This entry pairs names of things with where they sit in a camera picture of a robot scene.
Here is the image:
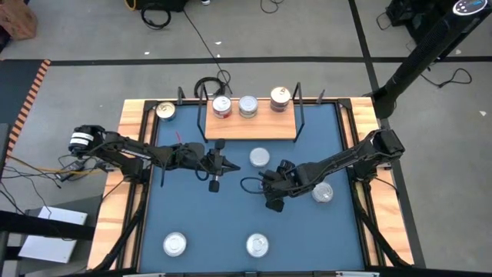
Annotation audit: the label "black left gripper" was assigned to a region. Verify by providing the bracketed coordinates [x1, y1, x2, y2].
[180, 138, 241, 193]

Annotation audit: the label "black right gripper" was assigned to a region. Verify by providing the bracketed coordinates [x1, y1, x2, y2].
[262, 159, 311, 213]

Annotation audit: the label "salmon can gold lid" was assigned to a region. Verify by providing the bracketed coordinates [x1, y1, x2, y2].
[269, 86, 292, 108]
[155, 101, 177, 122]

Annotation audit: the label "blue table mat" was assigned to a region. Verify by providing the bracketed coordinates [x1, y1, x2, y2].
[138, 103, 366, 273]

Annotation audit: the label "black power adapter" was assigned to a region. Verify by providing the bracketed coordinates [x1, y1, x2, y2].
[56, 160, 86, 182]

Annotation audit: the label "black floor box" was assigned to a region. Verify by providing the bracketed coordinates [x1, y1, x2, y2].
[125, 0, 190, 12]

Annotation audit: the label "white flat box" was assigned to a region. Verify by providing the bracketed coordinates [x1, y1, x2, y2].
[18, 206, 88, 265]

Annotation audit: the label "black metal beam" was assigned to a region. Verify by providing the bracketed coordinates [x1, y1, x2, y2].
[0, 210, 97, 242]

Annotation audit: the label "black tower fan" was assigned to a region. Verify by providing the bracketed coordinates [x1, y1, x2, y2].
[371, 0, 492, 119]

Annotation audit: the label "black equipment case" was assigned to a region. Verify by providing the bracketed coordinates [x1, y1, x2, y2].
[385, 0, 457, 44]

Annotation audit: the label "black mat orange stripes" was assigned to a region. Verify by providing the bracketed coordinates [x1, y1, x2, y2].
[0, 59, 52, 159]

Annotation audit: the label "brown cardboard box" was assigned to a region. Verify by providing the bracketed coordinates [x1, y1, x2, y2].
[0, 0, 39, 41]

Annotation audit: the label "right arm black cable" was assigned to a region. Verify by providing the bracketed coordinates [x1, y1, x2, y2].
[240, 175, 268, 195]

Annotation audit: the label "wooden shelf black metal frame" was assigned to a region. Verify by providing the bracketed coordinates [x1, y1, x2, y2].
[197, 82, 307, 144]

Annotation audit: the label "black cable coil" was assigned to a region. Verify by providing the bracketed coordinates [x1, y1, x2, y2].
[193, 75, 228, 99]
[140, 6, 172, 31]

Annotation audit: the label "black metal table frame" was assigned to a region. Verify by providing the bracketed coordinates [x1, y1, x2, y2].
[88, 98, 416, 277]

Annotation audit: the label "long black floor cable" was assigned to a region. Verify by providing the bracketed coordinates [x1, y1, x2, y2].
[183, 9, 233, 95]

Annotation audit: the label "black floor cable loop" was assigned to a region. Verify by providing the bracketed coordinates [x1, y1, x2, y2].
[260, 0, 286, 16]
[421, 68, 473, 89]
[375, 10, 393, 32]

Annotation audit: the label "yellow floor cable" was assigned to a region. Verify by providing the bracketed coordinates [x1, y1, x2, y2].
[6, 155, 103, 175]

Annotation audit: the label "thin black floor cable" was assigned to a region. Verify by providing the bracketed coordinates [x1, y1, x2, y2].
[0, 165, 62, 216]

